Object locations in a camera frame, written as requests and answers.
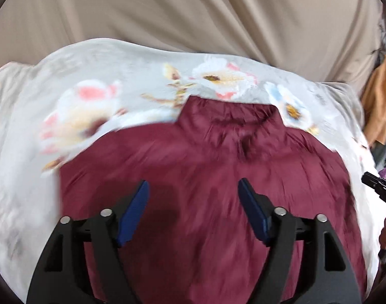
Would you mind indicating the beige curtain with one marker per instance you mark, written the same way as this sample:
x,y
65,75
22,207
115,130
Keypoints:
x,y
321,40

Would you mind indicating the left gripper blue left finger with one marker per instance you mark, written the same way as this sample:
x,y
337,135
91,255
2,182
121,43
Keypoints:
x,y
110,230

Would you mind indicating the maroon puffer jacket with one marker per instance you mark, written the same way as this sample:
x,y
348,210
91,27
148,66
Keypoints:
x,y
194,243

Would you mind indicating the orange hanging garment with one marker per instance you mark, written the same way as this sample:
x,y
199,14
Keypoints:
x,y
373,101

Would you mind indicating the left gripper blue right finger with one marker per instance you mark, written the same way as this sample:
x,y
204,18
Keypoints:
x,y
275,227

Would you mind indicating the white floral blanket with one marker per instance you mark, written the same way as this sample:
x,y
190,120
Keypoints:
x,y
51,111

